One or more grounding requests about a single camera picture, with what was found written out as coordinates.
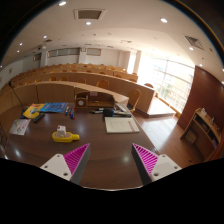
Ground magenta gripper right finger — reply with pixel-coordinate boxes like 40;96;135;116
132;143;181;185

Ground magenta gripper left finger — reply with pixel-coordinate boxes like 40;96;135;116
41;143;91;185

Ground white open notebook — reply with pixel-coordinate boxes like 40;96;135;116
105;117;139;133

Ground red marker pen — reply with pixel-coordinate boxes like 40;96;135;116
70;108;75;119

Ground black remote control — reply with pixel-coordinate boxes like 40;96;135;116
33;113;45;123

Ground wooden bookshelf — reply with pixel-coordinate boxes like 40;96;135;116
181;108;221;161

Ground blue marker pen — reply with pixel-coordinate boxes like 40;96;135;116
65;106;69;116

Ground blue book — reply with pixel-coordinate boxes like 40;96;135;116
40;102;67;113

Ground white paper sheet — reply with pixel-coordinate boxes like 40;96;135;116
9;119;30;135

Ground dark blue pouch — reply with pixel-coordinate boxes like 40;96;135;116
103;108;114;117

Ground wooden desk organizer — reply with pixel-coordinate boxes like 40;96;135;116
75;91;115;108

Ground black microphone stand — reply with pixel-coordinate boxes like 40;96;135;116
8;81;27;119

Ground wooden chair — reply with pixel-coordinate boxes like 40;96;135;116
127;89;141;112

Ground curved wooden lecture bench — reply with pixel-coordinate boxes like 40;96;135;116
12;72;155;113

